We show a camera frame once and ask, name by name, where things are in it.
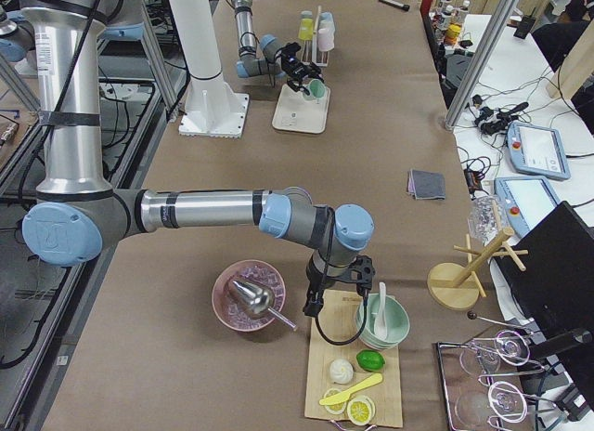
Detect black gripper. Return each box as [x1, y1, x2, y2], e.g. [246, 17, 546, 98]
[303, 252, 374, 318]
[279, 42, 324, 96]

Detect green cup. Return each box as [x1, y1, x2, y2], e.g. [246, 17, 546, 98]
[303, 79, 326, 101]

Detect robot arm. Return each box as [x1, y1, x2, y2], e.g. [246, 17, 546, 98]
[19, 0, 374, 317]
[230, 0, 324, 95]

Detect white cup rack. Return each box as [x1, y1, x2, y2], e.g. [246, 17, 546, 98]
[298, 7, 335, 67]

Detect cream rabbit tray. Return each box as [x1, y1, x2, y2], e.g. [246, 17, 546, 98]
[272, 84, 331, 134]

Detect pink cup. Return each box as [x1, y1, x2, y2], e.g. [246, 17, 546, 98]
[316, 30, 335, 52]

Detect yellow cup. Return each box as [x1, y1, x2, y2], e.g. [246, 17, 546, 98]
[298, 18, 314, 41]

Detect pale green-white cup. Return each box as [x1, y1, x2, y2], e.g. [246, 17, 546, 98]
[317, 19, 335, 33]

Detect clear glass cup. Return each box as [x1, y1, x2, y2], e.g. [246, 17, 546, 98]
[468, 195, 509, 243]

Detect black glass holder tray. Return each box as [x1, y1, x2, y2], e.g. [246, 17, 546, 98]
[433, 328, 594, 431]

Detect white ceramic spoon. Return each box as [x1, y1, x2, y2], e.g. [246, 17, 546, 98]
[374, 281, 388, 340]

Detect stacked green bowls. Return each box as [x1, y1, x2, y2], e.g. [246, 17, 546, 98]
[358, 294, 410, 350]

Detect green lime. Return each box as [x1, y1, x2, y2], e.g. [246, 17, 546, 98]
[355, 349, 386, 372]

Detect wooden mug tree stand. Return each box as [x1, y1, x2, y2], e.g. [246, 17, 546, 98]
[427, 224, 528, 311]

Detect white steamed bun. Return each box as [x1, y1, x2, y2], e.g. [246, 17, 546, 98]
[329, 359, 355, 385]

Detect metal ice scoop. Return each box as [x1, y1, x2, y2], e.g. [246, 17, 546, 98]
[227, 277, 298, 332]

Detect grey folded cloth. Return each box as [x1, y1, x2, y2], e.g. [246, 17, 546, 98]
[407, 169, 446, 200]

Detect bamboo cutting board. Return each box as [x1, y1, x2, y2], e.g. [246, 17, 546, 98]
[304, 290, 403, 428]

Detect yellow plastic knife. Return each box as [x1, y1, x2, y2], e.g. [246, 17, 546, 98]
[318, 373, 383, 406]

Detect pink ice bowl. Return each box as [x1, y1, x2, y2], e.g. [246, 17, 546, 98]
[212, 260, 286, 333]

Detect lemon half slice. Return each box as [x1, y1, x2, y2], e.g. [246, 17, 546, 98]
[322, 387, 348, 415]

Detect near teach pendant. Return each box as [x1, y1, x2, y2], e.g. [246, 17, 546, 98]
[494, 176, 561, 238]

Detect teach pendant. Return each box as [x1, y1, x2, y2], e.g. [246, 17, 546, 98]
[507, 121, 571, 181]
[494, 176, 561, 238]

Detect black monitor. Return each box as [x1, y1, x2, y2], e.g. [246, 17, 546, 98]
[495, 202, 593, 338]

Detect far teach pendant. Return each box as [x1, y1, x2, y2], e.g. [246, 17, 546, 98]
[507, 121, 571, 181]

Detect aluminium frame post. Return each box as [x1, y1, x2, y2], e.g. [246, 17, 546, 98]
[444, 0, 520, 131]

